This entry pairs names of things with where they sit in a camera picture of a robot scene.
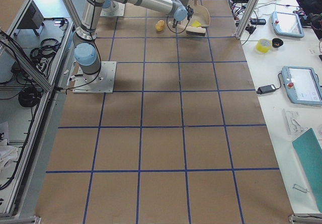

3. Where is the beige plastic dustpan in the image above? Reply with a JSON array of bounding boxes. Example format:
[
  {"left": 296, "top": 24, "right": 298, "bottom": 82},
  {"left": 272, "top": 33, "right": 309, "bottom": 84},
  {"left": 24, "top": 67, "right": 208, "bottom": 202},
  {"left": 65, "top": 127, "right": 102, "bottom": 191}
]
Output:
[{"left": 181, "top": 0, "right": 210, "bottom": 29}]

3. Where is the yellow sponge piece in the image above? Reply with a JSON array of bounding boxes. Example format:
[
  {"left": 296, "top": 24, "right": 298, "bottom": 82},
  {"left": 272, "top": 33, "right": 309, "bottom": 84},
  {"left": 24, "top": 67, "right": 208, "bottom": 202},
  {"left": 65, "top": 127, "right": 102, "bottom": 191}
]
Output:
[{"left": 191, "top": 20, "right": 201, "bottom": 28}]

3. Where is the beige hand brush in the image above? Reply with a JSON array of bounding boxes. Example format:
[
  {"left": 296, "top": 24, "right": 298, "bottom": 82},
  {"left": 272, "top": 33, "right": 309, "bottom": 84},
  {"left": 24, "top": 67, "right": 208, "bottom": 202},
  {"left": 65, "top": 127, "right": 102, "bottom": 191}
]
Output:
[{"left": 168, "top": 22, "right": 206, "bottom": 36}]

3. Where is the orange potato toy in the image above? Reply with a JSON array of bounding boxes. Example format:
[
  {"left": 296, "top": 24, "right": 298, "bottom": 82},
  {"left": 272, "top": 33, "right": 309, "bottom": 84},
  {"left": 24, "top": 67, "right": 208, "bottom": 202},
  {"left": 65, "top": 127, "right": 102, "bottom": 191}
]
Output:
[{"left": 155, "top": 20, "right": 165, "bottom": 32}]

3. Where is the yellow tape roll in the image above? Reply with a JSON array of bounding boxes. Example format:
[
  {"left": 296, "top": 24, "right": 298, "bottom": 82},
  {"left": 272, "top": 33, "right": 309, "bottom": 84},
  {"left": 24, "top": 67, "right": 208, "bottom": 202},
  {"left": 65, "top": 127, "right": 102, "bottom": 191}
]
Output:
[{"left": 255, "top": 39, "right": 272, "bottom": 54}]

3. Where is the small black bowl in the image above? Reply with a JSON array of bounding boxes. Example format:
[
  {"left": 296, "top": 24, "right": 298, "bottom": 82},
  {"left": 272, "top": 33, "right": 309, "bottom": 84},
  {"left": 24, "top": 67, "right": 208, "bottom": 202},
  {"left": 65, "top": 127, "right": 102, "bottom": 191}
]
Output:
[{"left": 272, "top": 38, "right": 284, "bottom": 48}]

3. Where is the blue teach pendant far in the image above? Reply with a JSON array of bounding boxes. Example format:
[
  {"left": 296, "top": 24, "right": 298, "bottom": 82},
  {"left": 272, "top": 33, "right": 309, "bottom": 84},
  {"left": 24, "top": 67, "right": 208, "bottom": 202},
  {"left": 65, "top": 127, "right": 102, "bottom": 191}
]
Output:
[{"left": 271, "top": 11, "right": 304, "bottom": 38}]

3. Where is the blue teach pendant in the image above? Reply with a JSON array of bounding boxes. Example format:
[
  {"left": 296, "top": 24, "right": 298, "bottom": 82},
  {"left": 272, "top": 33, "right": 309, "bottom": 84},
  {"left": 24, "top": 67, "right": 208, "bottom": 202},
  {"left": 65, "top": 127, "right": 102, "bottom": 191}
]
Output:
[
  {"left": 281, "top": 66, "right": 321, "bottom": 106},
  {"left": 271, "top": 11, "right": 304, "bottom": 38}
]

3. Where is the black power adapter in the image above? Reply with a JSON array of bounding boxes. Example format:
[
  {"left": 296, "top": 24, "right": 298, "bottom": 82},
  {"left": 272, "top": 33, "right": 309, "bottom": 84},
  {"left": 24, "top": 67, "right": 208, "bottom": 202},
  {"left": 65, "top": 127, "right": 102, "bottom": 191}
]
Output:
[{"left": 256, "top": 84, "right": 277, "bottom": 95}]

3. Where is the blue teach pendant near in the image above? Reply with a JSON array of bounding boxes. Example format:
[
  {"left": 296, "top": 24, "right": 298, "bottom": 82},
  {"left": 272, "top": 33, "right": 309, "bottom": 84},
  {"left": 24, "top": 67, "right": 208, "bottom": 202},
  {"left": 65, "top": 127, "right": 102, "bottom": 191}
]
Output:
[{"left": 281, "top": 66, "right": 321, "bottom": 106}]

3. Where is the teal folder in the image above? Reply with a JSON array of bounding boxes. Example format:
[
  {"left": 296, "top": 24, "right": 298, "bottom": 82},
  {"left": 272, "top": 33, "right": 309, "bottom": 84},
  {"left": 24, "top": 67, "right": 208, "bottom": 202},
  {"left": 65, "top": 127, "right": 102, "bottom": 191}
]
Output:
[{"left": 292, "top": 128, "right": 321, "bottom": 209}]

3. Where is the aluminium frame post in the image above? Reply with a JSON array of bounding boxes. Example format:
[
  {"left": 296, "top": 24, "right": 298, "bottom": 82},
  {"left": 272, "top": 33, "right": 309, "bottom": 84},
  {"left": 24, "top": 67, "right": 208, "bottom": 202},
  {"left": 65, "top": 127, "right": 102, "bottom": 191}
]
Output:
[{"left": 235, "top": 0, "right": 259, "bottom": 39}]

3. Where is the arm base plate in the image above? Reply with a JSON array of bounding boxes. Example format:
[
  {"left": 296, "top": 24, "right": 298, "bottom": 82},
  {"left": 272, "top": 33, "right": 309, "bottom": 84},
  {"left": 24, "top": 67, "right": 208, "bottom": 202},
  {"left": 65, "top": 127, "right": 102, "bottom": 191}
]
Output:
[
  {"left": 100, "top": 0, "right": 125, "bottom": 18},
  {"left": 72, "top": 61, "right": 117, "bottom": 94}
]

